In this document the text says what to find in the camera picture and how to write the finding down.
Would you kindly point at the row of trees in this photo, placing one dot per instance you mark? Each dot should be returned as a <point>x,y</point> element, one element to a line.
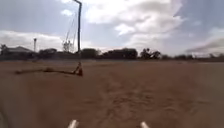
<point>120,54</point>

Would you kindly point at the brown dirt ground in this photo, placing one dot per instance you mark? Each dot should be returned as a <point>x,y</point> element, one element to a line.
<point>133,93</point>

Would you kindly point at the tall dark pole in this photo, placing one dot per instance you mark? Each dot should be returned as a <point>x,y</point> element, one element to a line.
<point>79,36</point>

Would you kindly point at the robot's own part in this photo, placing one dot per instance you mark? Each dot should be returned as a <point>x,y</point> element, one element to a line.
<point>144,125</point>
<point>72,124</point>

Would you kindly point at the pale tower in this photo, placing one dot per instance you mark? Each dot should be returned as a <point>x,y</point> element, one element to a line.
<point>35,44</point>

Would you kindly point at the building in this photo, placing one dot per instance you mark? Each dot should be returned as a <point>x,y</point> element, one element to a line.
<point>16,51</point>

